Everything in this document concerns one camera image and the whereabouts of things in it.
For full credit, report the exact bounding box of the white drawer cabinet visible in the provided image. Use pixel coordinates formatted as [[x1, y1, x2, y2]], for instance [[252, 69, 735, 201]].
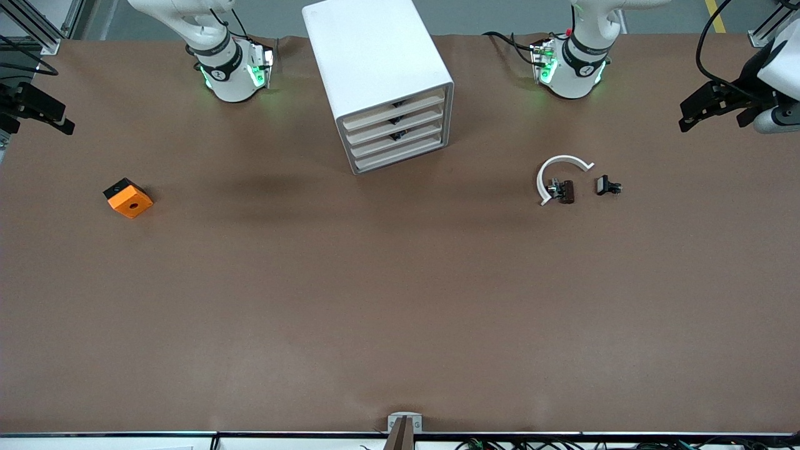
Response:
[[302, 0, 455, 176]]

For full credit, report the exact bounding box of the orange box with hole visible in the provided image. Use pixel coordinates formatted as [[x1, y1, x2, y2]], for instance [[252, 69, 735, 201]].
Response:
[[102, 177, 154, 219]]

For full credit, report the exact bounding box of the dark brown electrical component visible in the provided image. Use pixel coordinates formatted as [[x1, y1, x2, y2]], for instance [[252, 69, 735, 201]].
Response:
[[547, 179, 576, 205]]

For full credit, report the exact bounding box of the brown paper table cover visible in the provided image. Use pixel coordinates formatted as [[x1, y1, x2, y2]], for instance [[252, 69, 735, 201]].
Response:
[[0, 32, 800, 434]]

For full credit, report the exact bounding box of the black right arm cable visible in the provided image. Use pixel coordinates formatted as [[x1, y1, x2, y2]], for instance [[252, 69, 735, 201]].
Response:
[[0, 34, 59, 77]]

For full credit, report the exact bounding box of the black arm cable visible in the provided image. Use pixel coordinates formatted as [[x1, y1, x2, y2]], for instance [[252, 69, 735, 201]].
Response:
[[696, 0, 760, 104], [0, 34, 59, 77]]

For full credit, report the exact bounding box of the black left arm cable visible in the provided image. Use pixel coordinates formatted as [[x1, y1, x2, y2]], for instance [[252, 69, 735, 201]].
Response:
[[696, 0, 760, 104]]

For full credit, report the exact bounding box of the aluminium frame profile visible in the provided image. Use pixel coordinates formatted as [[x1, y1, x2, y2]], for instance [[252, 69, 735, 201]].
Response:
[[749, 0, 800, 48], [0, 0, 85, 56]]

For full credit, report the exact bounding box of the white curved plastic ring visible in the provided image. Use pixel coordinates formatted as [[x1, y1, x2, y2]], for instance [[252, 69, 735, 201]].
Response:
[[536, 154, 595, 207]]

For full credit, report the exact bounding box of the black base cable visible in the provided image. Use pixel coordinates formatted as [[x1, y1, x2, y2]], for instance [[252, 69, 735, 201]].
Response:
[[482, 31, 539, 66]]

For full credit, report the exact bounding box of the white table edge rail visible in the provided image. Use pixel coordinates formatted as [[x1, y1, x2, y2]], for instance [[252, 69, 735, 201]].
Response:
[[0, 431, 800, 450]]

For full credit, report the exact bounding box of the cable bundle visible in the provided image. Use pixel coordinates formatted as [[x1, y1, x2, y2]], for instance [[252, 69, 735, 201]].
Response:
[[455, 436, 800, 450]]

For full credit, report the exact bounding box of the grey metal bracket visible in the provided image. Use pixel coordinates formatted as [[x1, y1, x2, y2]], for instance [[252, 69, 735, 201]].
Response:
[[387, 412, 423, 433]]

